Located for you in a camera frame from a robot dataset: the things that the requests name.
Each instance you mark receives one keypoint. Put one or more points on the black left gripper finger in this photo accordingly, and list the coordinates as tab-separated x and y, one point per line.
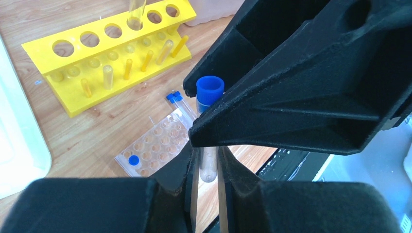
330	87
257	28

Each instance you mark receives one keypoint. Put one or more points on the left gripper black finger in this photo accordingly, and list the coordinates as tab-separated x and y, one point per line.
164	202
249	204

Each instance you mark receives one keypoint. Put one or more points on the clear glass test tube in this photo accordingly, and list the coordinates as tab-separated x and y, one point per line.
135	14

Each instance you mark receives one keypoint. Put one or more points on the yellow test tube rack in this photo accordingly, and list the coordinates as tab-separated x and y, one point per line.
89	64

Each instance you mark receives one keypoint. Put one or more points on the clear well plate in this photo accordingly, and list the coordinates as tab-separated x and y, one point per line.
156	147

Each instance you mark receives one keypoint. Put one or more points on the white plastic box lid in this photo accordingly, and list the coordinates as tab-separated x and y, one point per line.
24	155

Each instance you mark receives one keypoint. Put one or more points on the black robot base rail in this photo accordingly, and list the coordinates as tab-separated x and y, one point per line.
268	164

